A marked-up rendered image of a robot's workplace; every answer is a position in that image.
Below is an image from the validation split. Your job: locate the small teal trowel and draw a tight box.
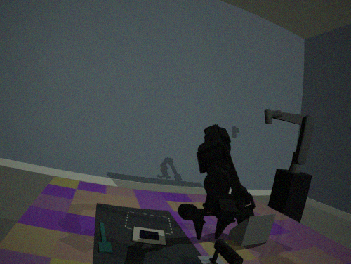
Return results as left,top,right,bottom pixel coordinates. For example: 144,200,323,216
98,222,113,253

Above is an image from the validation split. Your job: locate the beige tile with dark rectangle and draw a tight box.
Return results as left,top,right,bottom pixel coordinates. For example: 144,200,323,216
132,227,166,245

